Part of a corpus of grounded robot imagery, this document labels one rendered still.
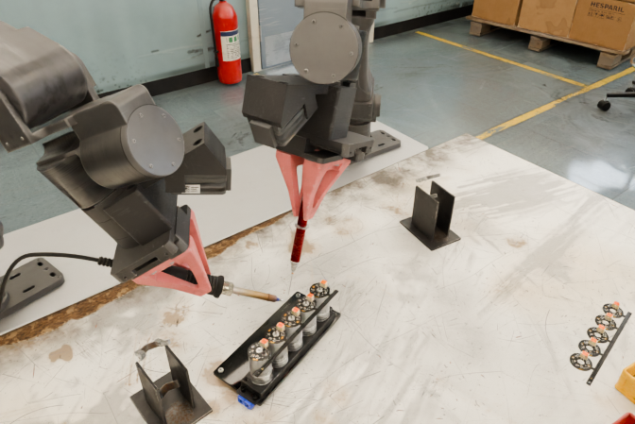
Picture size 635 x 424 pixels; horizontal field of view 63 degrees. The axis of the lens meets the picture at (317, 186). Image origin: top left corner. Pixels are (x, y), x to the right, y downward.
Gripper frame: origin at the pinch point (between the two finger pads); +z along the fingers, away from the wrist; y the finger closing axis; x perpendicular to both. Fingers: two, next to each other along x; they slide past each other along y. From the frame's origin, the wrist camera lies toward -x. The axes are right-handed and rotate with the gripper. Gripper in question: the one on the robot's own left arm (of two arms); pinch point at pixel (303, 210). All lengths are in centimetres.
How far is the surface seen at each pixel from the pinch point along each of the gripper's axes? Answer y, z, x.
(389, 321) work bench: 8.7, 15.1, 12.1
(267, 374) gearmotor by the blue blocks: 2.1, 17.5, -4.9
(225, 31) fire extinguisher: -185, -6, 200
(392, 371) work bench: 12.4, 17.3, 5.8
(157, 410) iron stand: -5.6, 21.7, -13.0
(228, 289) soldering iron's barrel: -3.9, 9.1, -6.2
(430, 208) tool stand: 5.9, 3.6, 27.6
